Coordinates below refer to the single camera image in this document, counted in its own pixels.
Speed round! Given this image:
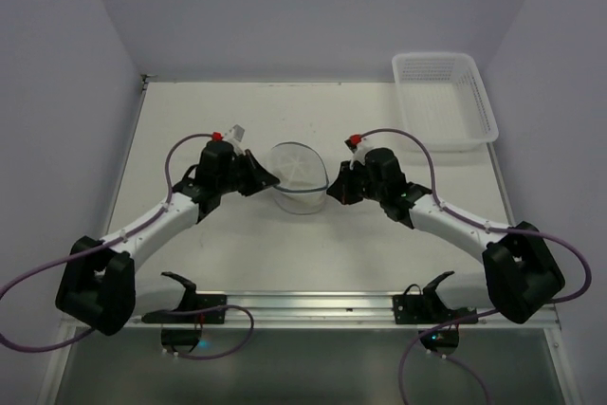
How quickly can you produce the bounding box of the purple cable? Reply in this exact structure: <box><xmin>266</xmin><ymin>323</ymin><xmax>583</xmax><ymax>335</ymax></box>
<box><xmin>345</xmin><ymin>127</ymin><xmax>594</xmax><ymax>405</ymax></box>
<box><xmin>0</xmin><ymin>132</ymin><xmax>255</xmax><ymax>359</ymax></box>

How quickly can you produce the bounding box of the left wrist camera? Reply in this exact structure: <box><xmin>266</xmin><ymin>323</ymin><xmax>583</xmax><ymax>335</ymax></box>
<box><xmin>223</xmin><ymin>124</ymin><xmax>246</xmax><ymax>144</ymax></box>

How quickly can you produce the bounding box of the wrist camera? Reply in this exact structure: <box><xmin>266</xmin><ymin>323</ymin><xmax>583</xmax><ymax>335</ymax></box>
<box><xmin>345</xmin><ymin>134</ymin><xmax>373</xmax><ymax>169</ymax></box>
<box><xmin>223</xmin><ymin>124</ymin><xmax>246</xmax><ymax>144</ymax></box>

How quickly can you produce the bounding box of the aluminium mounting rail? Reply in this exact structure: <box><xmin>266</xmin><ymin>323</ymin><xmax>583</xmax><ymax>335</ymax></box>
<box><xmin>61</xmin><ymin>289</ymin><xmax>561</xmax><ymax>330</ymax></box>

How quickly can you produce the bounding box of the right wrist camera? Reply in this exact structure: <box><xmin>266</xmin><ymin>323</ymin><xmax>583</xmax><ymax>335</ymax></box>
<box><xmin>345</xmin><ymin>134</ymin><xmax>373</xmax><ymax>169</ymax></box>

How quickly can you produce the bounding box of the white mesh laundry bag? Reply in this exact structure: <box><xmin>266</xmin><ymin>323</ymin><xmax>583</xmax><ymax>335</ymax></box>
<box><xmin>266</xmin><ymin>141</ymin><xmax>329</xmax><ymax>215</ymax></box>

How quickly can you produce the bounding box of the white plastic basket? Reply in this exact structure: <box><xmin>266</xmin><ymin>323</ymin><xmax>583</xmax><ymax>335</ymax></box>
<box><xmin>392</xmin><ymin>52</ymin><xmax>499</xmax><ymax>153</ymax></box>

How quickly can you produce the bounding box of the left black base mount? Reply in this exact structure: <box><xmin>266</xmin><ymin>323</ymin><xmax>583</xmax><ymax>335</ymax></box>
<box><xmin>134</xmin><ymin>271</ymin><xmax>228</xmax><ymax>359</ymax></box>

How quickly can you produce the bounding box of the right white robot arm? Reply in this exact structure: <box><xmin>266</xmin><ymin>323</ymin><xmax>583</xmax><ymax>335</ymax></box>
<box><xmin>326</xmin><ymin>148</ymin><xmax>565</xmax><ymax>323</ymax></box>

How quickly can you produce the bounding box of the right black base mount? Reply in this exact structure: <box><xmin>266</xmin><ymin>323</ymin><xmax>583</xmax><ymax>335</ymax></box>
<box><xmin>392</xmin><ymin>271</ymin><xmax>478</xmax><ymax>357</ymax></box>

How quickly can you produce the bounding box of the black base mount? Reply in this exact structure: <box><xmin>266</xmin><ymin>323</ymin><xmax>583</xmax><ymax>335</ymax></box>
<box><xmin>392</xmin><ymin>271</ymin><xmax>478</xmax><ymax>357</ymax></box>
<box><xmin>134</xmin><ymin>271</ymin><xmax>228</xmax><ymax>359</ymax></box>

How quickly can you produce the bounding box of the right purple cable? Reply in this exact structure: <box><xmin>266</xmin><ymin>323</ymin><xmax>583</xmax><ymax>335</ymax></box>
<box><xmin>345</xmin><ymin>127</ymin><xmax>594</xmax><ymax>405</ymax></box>

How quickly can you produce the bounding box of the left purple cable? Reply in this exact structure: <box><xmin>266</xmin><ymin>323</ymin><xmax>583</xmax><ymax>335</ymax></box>
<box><xmin>0</xmin><ymin>132</ymin><xmax>255</xmax><ymax>359</ymax></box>

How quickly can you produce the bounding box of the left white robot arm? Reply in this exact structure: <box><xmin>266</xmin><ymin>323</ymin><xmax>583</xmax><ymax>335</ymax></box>
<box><xmin>55</xmin><ymin>140</ymin><xmax>280</xmax><ymax>336</ymax></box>

